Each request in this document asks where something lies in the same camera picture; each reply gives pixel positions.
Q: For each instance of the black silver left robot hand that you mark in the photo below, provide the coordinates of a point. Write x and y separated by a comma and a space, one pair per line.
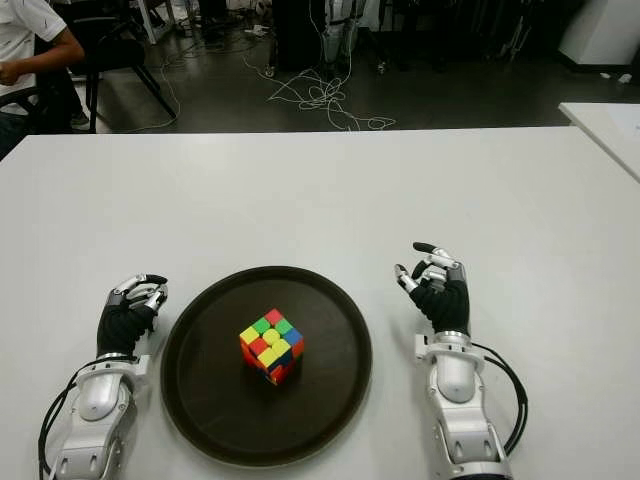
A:
120, 325

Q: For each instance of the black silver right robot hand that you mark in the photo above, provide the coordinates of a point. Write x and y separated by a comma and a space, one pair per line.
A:
447, 305

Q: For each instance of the multicoloured Rubik's cube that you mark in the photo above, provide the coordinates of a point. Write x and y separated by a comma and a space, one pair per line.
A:
270, 345

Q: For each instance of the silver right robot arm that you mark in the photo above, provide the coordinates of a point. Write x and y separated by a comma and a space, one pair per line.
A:
455, 375

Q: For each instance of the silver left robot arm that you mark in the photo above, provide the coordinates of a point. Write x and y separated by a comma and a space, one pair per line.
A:
97, 395

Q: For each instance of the round dark brown plate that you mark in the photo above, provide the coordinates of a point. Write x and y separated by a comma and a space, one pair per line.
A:
200, 390

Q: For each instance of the white side table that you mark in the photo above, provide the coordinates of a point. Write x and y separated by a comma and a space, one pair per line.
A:
610, 130

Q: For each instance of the black chair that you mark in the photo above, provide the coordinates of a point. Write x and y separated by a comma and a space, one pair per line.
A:
112, 52

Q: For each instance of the black cabinet on wheels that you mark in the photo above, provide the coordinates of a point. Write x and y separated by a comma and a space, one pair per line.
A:
297, 35

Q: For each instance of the seated person white shirt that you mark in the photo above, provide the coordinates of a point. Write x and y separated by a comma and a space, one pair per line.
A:
20, 30

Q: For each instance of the white cabinet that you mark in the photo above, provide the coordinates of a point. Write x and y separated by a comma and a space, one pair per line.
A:
605, 30

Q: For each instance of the white power strip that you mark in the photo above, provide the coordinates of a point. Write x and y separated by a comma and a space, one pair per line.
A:
257, 30

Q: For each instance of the white frame desk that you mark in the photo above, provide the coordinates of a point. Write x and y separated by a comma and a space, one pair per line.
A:
167, 20

